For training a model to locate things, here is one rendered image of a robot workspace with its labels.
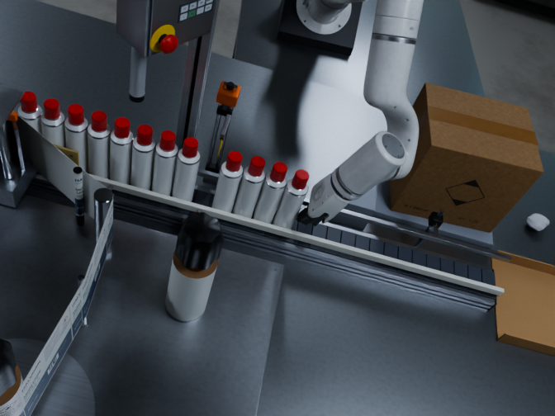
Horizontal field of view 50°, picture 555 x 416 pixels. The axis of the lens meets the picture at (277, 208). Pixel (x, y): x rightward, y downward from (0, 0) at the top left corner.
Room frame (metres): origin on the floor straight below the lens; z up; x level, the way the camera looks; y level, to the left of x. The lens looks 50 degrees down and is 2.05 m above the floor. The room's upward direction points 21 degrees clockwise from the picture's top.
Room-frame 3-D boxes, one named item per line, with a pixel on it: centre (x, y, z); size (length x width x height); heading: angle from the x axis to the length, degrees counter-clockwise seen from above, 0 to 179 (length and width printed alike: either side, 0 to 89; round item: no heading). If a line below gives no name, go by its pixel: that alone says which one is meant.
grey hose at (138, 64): (0.97, 0.40, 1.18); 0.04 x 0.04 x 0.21
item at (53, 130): (0.86, 0.54, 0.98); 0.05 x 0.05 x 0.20
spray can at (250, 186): (0.91, 0.08, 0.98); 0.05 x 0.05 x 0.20
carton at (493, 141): (1.27, -0.42, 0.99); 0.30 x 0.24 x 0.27; 101
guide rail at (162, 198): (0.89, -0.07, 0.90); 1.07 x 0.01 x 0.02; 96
